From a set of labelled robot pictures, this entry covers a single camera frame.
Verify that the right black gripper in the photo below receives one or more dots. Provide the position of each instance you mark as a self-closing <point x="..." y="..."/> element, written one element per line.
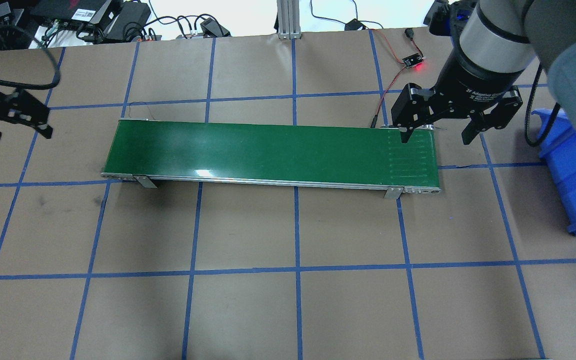
<point x="475" y="76"/>

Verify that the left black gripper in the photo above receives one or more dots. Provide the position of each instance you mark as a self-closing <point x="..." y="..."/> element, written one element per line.
<point x="4" y="111"/>

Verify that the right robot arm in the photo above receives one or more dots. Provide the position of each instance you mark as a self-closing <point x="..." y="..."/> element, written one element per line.
<point x="493" y="42"/>

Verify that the red lit sensor module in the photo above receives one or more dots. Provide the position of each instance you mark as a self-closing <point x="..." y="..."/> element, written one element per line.
<point x="414" y="62"/>

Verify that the green conveyor belt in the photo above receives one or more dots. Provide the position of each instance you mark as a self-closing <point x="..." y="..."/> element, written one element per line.
<point x="358" y="158"/>

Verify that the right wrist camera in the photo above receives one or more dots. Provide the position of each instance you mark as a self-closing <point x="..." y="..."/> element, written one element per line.
<point x="449" y="19"/>

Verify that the aluminium frame post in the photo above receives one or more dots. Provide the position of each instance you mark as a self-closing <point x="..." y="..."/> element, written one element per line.
<point x="288" y="20"/>

